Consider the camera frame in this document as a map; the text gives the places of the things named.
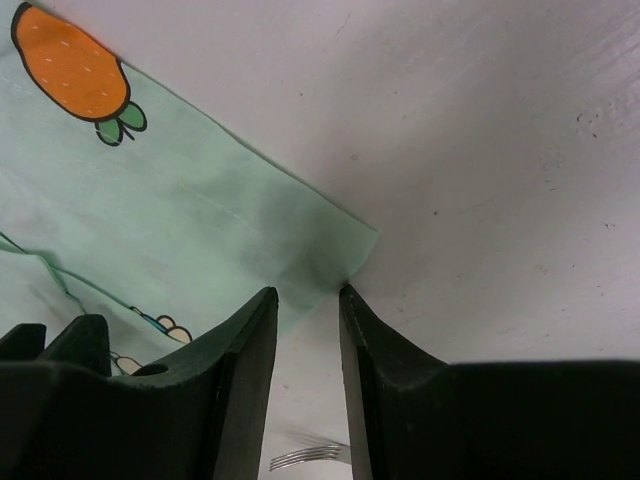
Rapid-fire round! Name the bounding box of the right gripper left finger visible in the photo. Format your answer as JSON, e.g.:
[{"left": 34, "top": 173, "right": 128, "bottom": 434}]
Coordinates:
[{"left": 1, "top": 287, "right": 278, "bottom": 479}]

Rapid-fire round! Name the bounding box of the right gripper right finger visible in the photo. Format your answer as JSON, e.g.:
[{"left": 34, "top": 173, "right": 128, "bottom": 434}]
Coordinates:
[{"left": 339, "top": 286, "right": 639, "bottom": 479}]

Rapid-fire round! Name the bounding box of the black handled fork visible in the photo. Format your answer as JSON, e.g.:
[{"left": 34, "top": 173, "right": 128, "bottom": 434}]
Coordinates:
[{"left": 269, "top": 431, "right": 352, "bottom": 472}]

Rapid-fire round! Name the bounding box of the green cartoon placemat cloth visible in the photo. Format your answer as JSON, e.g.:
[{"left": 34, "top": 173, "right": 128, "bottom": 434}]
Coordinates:
[{"left": 1, "top": 1, "right": 376, "bottom": 375}]

